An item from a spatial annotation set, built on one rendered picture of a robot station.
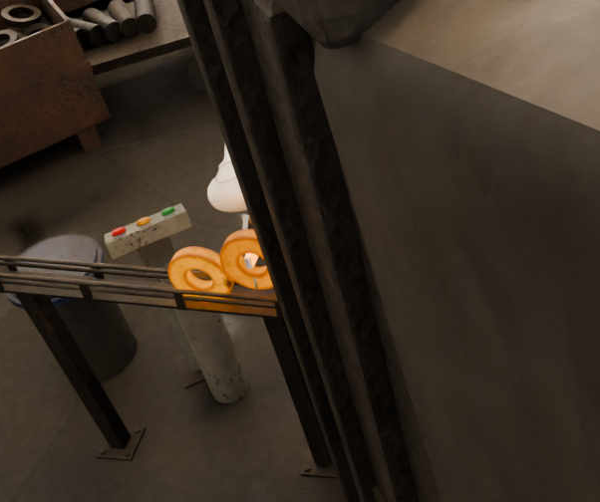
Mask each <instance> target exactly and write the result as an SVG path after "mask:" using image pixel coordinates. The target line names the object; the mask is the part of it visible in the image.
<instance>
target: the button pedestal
mask: <svg viewBox="0 0 600 502"><path fill-rule="evenodd" d="M173 207H174V209H175V211H174V212H172V213H175V212H176V214H175V215H173V216H170V217H168V218H164V217H165V216H166V215H161V212H158V213H156V214H153V215H151V216H149V218H150V221H149V222H148V223H151V225H148V226H146V227H144V228H141V229H139V227H141V226H143V225H146V224H148V223H146V224H143V225H137V222H134V223H132V224H129V225H127V226H124V227H125V228H126V231H125V232H123V233H121V234H124V233H126V235H124V236H122V237H119V238H117V239H114V237H116V236H119V235H121V234H119V235H115V236H113V235H112V232H113V231H112V232H110V233H107V234H105V243H106V247H107V249H108V251H109V253H110V255H111V257H112V259H116V258H118V257H121V256H123V255H125V254H128V253H130V252H133V251H135V250H137V251H138V253H139V255H140V258H141V260H142V262H143V264H144V266H145V267H153V268H163V267H164V266H165V265H166V264H167V263H168V262H169V261H171V259H172V257H173V256H174V254H175V253H176V252H175V250H174V247H173V245H172V243H171V240H170V238H169V236H170V235H172V234H175V233H177V232H180V231H182V230H184V229H187V228H189V227H191V223H190V220H189V218H188V216H187V213H186V211H185V209H184V208H183V206H182V204H181V203H180V204H178V205H175V206H173ZM170 214H171V213H170ZM167 215H169V214H167ZM150 280H151V281H152V282H155V283H161V281H160V279H156V278H150ZM164 310H165V312H166V315H167V317H168V319H169V321H170V323H171V325H172V327H173V330H174V332H175V334H176V336H177V338H178V340H179V342H180V345H181V347H182V349H183V352H181V353H178V354H176V355H174V356H173V359H174V362H175V364H176V367H177V370H178V373H179V375H180V378H181V381H182V383H183V386H184V389H186V388H189V387H191V386H193V385H195V384H198V383H200V382H202V381H204V380H206V379H205V377H204V375H203V373H202V371H201V369H200V366H199V364H198V362H197V360H196V358H195V355H194V353H193V351H192V349H191V347H190V344H189V342H188V340H187V338H186V336H185V333H184V331H183V329H182V327H181V325H180V322H179V320H178V318H177V316H176V314H175V311H174V309H170V308H164Z"/></svg>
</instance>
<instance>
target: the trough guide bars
mask: <svg viewBox="0 0 600 502"><path fill-rule="evenodd" d="M2 260H5V261H2ZM14 261H23V262H14ZM26 262H35V263H26ZM37 263H47V264H37ZM49 264H59V265H49ZM0 265H6V266H8V268H9V271H18V269H17V267H29V268H41V269H52V270H64V271H75V272H87V273H94V274H95V277H96V278H98V279H104V278H105V277H104V274H110V275H122V276H133V277H145V278H156V279H168V280H169V277H168V275H166V274H168V269H164V268H153V267H141V266H129V265H117V264H105V263H95V262H81V261H69V260H57V259H44V258H32V257H20V256H10V255H0ZM61 265H71V266H61ZM16 266H17V267H16ZM73 266H83V267H73ZM85 267H92V268H85ZM101 268H106V269H101ZM108 269H118V270H108ZM120 270H130V271H120ZM132 271H141V272H132ZM190 271H191V270H190ZM144 272H153V273H144ZM156 273H165V274H156ZM191 273H192V274H193V275H194V276H200V277H197V278H198V279H201V280H204V281H210V280H212V279H211V278H202V277H210V276H209V275H208V274H207V273H205V272H201V271H191ZM3 278H10V279H3ZM14 279H21V280H14ZM25 280H32V281H25ZM36 281H43V282H36ZM47 282H54V283H47ZM2 283H5V284H15V285H26V286H37V287H48V288H59V289H69V290H80V291H81V292H82V295H83V297H84V299H85V301H92V302H93V296H92V294H91V292H102V293H113V294H123V295H134V296H145V297H156V298H166V299H175V302H176V305H177V308H178V309H179V310H185V311H186V303H185V300H187V301H198V302H209V303H219V304H230V305H241V306H252V307H263V308H273V309H275V310H276V315H277V319H278V320H284V318H283V315H282V312H281V309H280V306H279V303H278V300H277V297H266V296H255V295H243V294H232V293H221V292H210V291H198V290H187V289H177V288H166V287H154V286H143V285H132V284H121V283H109V282H98V281H87V280H76V279H65V278H53V277H42V276H31V275H20V274H8V273H0V293H5V292H4V290H5V289H4V287H3V285H2ZM58 283H65V284H58ZM69 284H76V285H69ZM91 286H98V287H91ZM102 287H109V288H102ZM113 288H120V289H113ZM124 289H130V290H124ZM135 290H141V291H135ZM146 291H152V292H146ZM157 292H163V293H157ZM168 293H173V294H168ZM183 294H185V295H183ZM189 295H196V296H189ZM200 296H207V297H200ZM211 297H218V298H211ZM222 298H229V299H222ZM233 299H240V300H233ZM244 300H251V301H244ZM255 301H262V302H255ZM266 302H274V303H266Z"/></svg>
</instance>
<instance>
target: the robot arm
mask: <svg viewBox="0 0 600 502"><path fill-rule="evenodd" d="M207 197H208V200H209V202H210V204H211V205H212V206H213V207H214V208H215V209H217V210H220V211H224V212H239V211H244V210H247V208H246V205H245V202H244V199H243V196H242V193H241V190H240V187H239V184H238V181H237V178H236V175H235V172H234V169H233V166H232V163H231V160H230V157H229V154H228V151H227V148H226V145H225V146H224V160H223V162H222V163H221V164H220V165H219V171H218V173H217V175H216V177H215V178H213V179H212V181H211V182H210V184H209V186H208V188H207ZM241 216H242V219H243V228H242V230H243V229H251V224H252V222H251V219H250V216H249V215H247V214H242V215H241ZM257 258H258V255H256V254H252V253H245V257H244V262H245V266H246V269H253V267H254V265H255V263H256V260H257Z"/></svg>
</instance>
